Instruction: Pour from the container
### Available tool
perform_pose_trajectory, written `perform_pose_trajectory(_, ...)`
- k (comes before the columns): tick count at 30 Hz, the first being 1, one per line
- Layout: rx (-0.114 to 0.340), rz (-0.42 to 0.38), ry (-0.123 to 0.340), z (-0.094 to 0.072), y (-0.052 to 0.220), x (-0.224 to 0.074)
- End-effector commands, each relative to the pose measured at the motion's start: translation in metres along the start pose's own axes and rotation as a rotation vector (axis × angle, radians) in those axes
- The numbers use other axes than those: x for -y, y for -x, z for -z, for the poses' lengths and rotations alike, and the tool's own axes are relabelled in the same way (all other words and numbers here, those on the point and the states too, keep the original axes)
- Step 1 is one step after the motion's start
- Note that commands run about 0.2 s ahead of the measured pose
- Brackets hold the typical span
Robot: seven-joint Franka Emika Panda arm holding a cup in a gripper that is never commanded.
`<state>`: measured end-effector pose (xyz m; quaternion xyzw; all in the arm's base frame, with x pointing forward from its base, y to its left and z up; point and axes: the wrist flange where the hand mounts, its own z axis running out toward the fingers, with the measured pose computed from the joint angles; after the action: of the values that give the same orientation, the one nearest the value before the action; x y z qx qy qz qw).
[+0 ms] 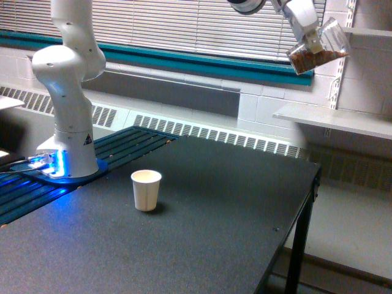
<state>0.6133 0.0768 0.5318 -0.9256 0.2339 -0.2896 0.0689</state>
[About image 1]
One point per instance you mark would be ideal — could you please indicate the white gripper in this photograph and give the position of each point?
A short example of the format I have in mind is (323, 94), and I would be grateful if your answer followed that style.
(303, 19)

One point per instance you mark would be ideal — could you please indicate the clear plastic cup with nuts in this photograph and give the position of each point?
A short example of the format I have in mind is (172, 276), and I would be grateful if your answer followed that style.
(334, 46)

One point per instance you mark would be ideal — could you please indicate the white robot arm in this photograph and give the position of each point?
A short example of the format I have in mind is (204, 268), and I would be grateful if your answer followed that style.
(62, 69)

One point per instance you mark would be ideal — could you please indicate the white window blinds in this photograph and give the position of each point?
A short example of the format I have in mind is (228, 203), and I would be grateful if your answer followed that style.
(208, 27)

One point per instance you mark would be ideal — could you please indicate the white baseboard radiator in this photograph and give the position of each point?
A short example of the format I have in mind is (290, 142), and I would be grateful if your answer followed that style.
(115, 118)

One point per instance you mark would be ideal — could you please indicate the white paper cup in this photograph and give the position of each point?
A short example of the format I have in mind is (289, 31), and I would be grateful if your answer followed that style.
(146, 188)

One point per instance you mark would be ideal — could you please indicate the black table leg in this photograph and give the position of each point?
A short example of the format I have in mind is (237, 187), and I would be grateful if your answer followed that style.
(300, 237)

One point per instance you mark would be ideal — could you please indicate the white tray at left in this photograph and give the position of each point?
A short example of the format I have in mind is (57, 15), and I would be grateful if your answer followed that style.
(7, 102)

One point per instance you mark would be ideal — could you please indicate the white upper wall shelf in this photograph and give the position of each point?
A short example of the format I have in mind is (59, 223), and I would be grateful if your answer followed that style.
(368, 32)

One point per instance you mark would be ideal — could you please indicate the white wall shelf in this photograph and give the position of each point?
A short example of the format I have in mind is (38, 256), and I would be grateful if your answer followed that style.
(368, 32)
(342, 120)

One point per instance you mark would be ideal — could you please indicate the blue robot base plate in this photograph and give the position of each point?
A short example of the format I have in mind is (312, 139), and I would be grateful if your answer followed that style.
(40, 177)

